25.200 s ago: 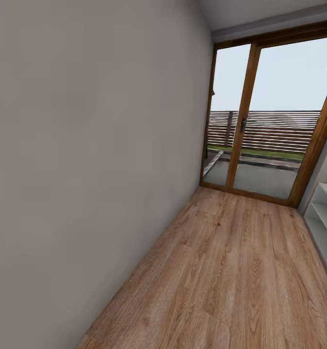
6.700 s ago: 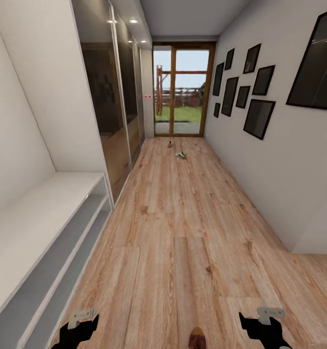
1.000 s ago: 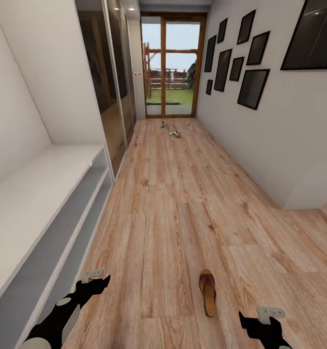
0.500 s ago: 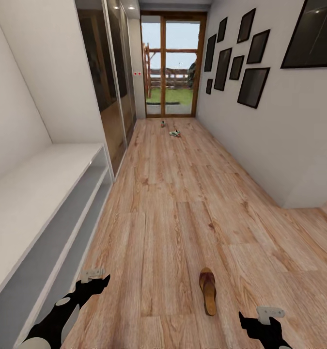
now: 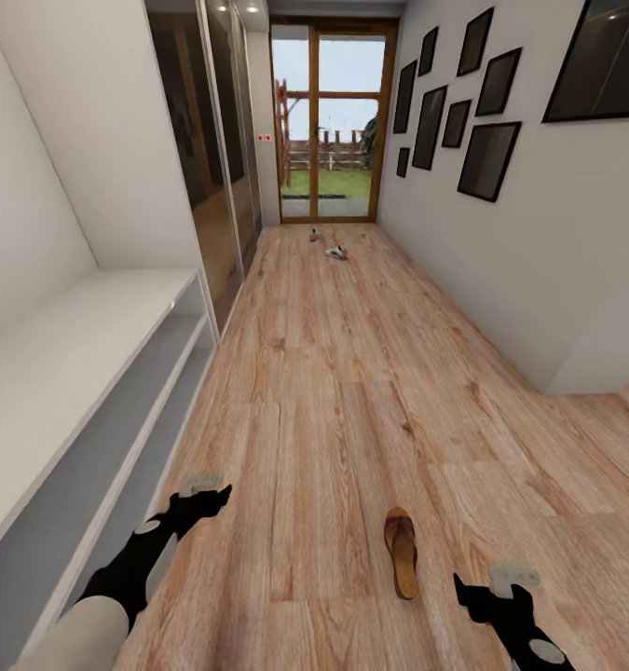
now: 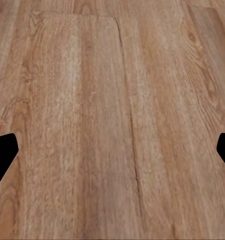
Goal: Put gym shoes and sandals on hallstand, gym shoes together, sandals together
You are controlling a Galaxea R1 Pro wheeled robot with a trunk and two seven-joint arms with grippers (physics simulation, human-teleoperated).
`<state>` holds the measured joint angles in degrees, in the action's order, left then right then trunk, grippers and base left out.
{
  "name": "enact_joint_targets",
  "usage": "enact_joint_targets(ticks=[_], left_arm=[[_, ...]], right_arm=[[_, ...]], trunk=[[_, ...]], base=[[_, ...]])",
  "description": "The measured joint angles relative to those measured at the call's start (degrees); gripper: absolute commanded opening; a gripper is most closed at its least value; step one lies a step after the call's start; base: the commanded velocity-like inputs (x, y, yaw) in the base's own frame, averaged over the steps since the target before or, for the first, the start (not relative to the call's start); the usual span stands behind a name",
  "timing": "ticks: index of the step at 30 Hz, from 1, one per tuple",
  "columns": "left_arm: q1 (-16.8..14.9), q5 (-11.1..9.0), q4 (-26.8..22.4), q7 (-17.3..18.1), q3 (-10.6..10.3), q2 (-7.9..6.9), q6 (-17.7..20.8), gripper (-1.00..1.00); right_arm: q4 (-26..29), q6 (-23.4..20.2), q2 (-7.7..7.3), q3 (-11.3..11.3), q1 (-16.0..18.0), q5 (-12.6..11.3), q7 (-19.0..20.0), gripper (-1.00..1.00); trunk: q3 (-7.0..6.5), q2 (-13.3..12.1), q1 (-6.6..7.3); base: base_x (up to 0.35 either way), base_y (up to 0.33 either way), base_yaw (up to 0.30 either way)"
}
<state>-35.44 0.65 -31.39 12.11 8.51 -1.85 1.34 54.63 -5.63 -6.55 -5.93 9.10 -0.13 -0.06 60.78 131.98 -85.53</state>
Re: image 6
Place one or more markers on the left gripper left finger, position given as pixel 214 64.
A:
pixel 8 150

